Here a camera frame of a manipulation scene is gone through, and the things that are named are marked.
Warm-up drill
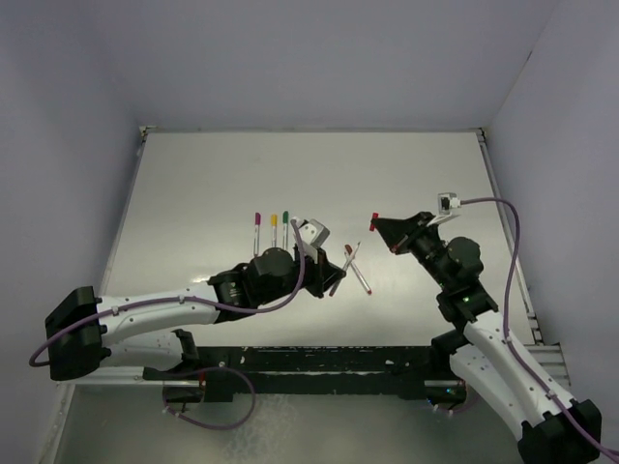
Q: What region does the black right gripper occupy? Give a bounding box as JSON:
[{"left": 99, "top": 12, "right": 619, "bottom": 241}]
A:
[{"left": 372, "top": 211, "right": 453, "bottom": 289}]

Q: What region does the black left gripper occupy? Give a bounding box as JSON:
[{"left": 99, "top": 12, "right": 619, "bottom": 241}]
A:
[{"left": 257, "top": 245, "right": 344, "bottom": 305}]

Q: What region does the white pen red end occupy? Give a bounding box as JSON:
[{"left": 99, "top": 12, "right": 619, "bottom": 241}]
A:
[{"left": 329, "top": 242, "right": 361, "bottom": 297}]

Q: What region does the red pen cap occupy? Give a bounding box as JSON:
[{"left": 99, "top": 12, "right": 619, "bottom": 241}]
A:
[{"left": 369, "top": 212, "right": 379, "bottom": 231}]

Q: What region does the white pen brown tip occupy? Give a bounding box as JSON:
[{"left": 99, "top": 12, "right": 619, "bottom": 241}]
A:
[{"left": 350, "top": 261, "right": 372, "bottom": 295}]

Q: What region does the white pen green end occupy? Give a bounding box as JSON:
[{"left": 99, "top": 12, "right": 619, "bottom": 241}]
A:
[{"left": 281, "top": 221, "right": 289, "bottom": 250}]

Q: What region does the white pen yellow end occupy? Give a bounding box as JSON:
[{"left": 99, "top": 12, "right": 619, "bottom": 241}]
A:
[{"left": 270, "top": 218, "right": 278, "bottom": 247}]

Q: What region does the white pen purple end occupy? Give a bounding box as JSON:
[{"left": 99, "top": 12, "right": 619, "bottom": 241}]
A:
[{"left": 253, "top": 223, "right": 261, "bottom": 257}]

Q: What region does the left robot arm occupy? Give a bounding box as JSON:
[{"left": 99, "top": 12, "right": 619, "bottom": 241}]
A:
[{"left": 29, "top": 246, "right": 346, "bottom": 382}]

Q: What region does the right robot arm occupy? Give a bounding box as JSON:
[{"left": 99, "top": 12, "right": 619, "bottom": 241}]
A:
[{"left": 371, "top": 212, "right": 602, "bottom": 463}]

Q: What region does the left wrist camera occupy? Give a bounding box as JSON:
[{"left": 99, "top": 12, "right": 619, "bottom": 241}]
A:
[{"left": 292, "top": 217, "right": 330, "bottom": 261}]

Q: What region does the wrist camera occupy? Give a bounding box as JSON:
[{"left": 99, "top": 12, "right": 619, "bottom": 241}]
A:
[
  {"left": 427, "top": 192, "right": 461, "bottom": 226},
  {"left": 292, "top": 217, "right": 330, "bottom": 261}
]

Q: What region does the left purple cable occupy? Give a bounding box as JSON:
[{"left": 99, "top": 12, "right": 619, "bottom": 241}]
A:
[{"left": 28, "top": 221, "right": 310, "bottom": 368}]

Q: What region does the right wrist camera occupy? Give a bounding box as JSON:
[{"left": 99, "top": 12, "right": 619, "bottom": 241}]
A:
[{"left": 427, "top": 192, "right": 461, "bottom": 226}]

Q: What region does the black base frame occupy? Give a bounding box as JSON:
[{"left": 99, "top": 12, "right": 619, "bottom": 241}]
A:
[{"left": 143, "top": 331, "right": 468, "bottom": 406}]

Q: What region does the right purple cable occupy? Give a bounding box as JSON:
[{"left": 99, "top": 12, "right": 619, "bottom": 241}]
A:
[{"left": 457, "top": 197, "right": 619, "bottom": 460}]

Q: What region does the aluminium rail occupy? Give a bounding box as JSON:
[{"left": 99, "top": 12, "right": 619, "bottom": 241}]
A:
[{"left": 526, "top": 344, "right": 572, "bottom": 390}]

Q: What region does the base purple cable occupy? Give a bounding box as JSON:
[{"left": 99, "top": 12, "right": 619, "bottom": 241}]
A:
[{"left": 162, "top": 362, "right": 259, "bottom": 430}]

